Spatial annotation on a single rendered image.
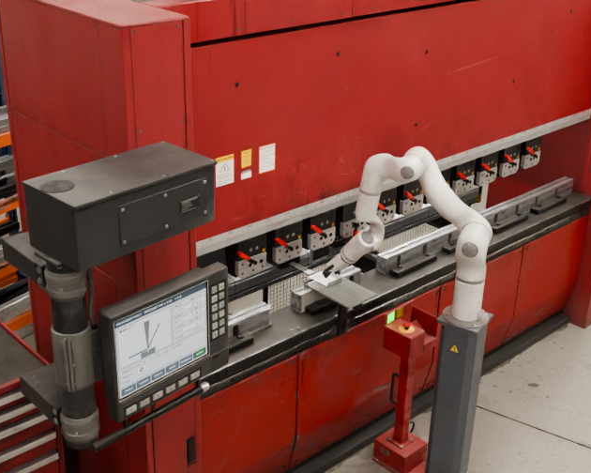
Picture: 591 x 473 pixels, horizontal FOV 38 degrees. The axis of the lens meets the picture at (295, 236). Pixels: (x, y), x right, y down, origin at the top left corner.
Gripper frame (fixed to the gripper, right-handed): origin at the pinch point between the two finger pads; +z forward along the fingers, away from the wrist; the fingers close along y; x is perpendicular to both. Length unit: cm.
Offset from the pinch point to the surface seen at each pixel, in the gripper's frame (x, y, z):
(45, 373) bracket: 0, 144, -21
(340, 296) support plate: 12.6, 5.5, -3.9
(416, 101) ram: -46, -53, -50
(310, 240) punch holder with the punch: -13.4, 11.0, -11.9
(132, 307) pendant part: 6, 134, -77
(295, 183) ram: -32, 20, -34
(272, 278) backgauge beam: -15.0, 8.0, 29.2
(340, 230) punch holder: -13.4, -9.0, -10.2
